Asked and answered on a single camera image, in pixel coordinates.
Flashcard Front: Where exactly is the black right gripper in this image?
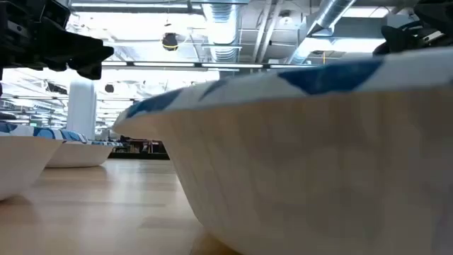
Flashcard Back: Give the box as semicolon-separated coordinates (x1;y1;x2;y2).
372;0;453;57

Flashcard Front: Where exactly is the long linear ceiling light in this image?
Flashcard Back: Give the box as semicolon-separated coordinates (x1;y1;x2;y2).
101;60;316;71

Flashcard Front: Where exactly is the round silver ventilation duct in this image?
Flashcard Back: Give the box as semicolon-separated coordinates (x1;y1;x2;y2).
201;3;243;64

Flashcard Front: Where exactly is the black aluminium table frame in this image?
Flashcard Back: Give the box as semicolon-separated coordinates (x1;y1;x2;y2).
108;152;171;161

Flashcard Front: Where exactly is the slanted silver ventilation duct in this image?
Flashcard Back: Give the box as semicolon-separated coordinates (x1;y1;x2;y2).
285;0;358;65

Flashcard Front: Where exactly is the blue patterned paper bowl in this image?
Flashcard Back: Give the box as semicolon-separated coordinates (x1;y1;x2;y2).
0;122;65;201
45;129;123;169
112;47;453;255

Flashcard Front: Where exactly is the white round column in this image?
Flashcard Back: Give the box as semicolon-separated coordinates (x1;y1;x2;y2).
67;79;97;141

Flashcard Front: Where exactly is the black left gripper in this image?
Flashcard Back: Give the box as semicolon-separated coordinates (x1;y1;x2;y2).
0;0;115;81

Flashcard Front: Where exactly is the black ceiling-hung device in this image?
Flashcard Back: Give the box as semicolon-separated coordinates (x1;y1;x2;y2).
161;32;179;52

